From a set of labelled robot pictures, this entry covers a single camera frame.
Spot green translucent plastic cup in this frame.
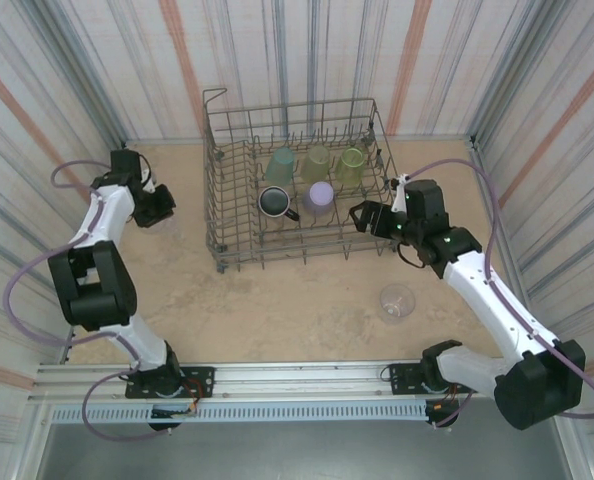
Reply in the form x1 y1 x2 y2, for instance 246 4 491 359
335 146 368 184

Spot white slotted cable duct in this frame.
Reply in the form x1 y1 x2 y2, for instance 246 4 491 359
44 402 431 424

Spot black right camera cable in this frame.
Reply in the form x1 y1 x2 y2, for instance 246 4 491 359
395 242 431 270

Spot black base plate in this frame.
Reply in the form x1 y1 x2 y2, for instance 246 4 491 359
386 362 481 399
124 366 217 400

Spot grey wire dish rack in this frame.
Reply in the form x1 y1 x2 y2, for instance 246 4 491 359
201 88 401 275

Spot black mug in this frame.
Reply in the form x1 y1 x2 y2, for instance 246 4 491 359
257 185 301 222

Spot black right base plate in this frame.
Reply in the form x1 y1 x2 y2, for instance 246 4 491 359
386 362 481 399

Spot red black base wires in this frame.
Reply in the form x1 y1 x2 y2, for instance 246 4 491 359
179 377 202 417
424 382 478 431

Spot teal textured plastic cup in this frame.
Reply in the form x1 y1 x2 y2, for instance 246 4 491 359
264 147 297 187

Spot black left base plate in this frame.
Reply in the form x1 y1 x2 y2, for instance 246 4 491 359
124 366 217 400

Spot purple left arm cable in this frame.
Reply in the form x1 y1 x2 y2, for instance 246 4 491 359
2 160 173 442

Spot grey metal panel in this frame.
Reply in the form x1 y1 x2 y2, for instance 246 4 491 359
36 422 578 480

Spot aluminium mounting rail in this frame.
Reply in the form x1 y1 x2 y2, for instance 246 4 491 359
26 360 576 407

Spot olive translucent plastic cup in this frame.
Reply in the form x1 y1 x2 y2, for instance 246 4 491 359
301 145 332 184

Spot purple translucent plastic cup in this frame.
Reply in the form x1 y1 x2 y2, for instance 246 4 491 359
301 181 336 216

